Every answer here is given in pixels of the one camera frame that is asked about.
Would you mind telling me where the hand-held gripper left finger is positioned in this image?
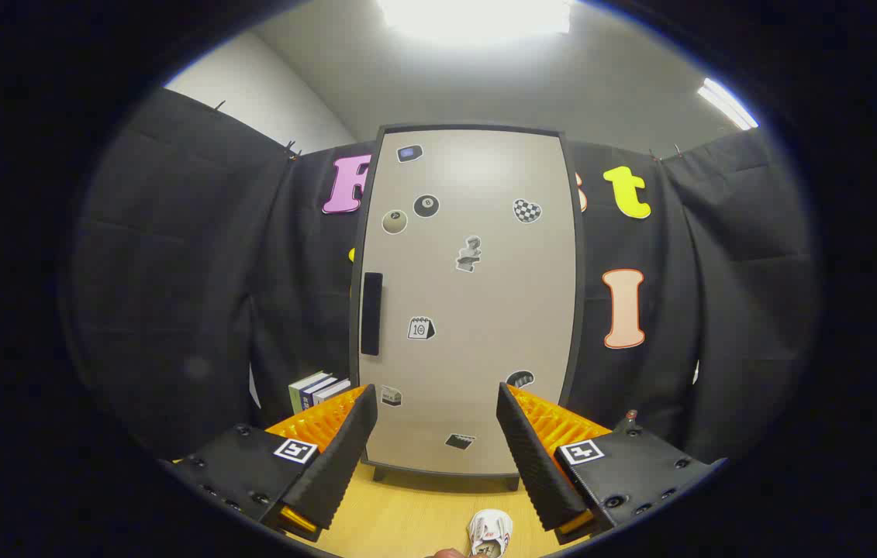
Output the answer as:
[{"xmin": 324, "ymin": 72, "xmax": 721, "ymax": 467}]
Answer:
[{"xmin": 172, "ymin": 384, "xmax": 378, "ymax": 543}]

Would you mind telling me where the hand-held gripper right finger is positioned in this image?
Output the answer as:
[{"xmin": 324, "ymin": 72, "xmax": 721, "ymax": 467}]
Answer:
[{"xmin": 496, "ymin": 381, "xmax": 727, "ymax": 546}]

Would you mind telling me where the white shoe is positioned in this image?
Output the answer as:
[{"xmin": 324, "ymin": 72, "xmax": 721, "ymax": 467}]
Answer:
[{"xmin": 468, "ymin": 509, "xmax": 514, "ymax": 558}]

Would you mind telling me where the grey shoe cabinet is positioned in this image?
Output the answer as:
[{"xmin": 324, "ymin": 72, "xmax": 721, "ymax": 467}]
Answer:
[{"xmin": 349, "ymin": 124, "xmax": 586, "ymax": 493}]

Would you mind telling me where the black door handle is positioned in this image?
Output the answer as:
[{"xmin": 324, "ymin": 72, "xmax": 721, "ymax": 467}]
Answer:
[{"xmin": 361, "ymin": 272, "xmax": 384, "ymax": 357}]

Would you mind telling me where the beige shoe cabinet door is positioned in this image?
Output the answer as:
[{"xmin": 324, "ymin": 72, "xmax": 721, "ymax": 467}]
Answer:
[{"xmin": 358, "ymin": 129, "xmax": 578, "ymax": 475}]

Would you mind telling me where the white cover book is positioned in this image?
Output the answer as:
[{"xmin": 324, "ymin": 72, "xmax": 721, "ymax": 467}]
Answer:
[{"xmin": 312, "ymin": 379, "xmax": 351, "ymax": 408}]

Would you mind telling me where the blue spine book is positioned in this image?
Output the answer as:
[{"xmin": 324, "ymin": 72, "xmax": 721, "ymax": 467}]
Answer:
[{"xmin": 300, "ymin": 376, "xmax": 340, "ymax": 412}]

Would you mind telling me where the green spine book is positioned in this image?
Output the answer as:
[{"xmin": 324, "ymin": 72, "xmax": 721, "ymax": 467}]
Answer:
[{"xmin": 288, "ymin": 371, "xmax": 330, "ymax": 415}]

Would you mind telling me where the black backdrop cloth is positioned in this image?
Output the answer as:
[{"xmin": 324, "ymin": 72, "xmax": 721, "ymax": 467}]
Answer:
[{"xmin": 70, "ymin": 87, "xmax": 823, "ymax": 466}]

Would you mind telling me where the narrow ceiling light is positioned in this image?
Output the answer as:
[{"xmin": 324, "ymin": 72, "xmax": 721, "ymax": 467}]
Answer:
[{"xmin": 698, "ymin": 77, "xmax": 759, "ymax": 131}]

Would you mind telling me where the large ceiling light panel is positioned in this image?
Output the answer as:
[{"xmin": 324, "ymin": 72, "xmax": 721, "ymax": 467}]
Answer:
[{"xmin": 376, "ymin": 0, "xmax": 572, "ymax": 43}]

